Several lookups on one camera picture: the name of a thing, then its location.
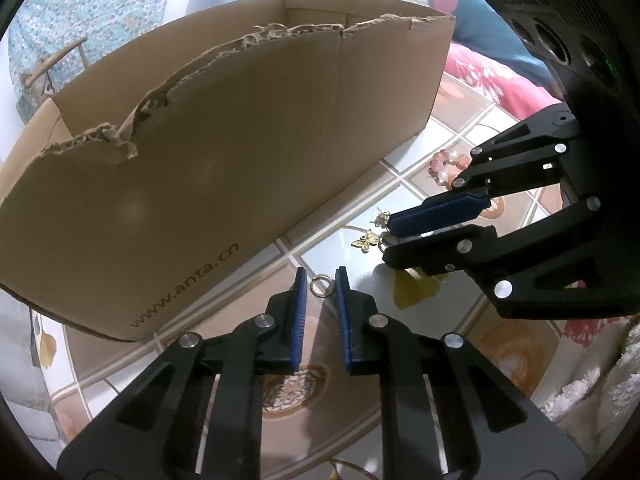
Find tile and leaf print tablecloth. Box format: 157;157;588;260
30;74;626;480

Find pink floral blanket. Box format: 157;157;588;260
446;42;640;366

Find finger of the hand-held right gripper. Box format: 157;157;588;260
383;198;632;320
388;109;582;239

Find brown cardboard box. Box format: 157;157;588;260
0;0;457;344

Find blue floral wall cloth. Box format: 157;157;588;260
7;0;186;121

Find gold ring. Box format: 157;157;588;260
308;273;334;298

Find white fluffy cloth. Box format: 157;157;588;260
532;320;640;441

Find wooden chair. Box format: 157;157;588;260
20;37;91;106

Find gold butterfly outline earring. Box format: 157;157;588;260
350;229;382;254

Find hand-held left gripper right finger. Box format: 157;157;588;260
335;266;587;480

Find blue pillow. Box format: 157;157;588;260
430;0;559;96

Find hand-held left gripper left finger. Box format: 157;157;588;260
56;266;308;480

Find pink orange bead bracelet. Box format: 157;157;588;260
428;148;474;191

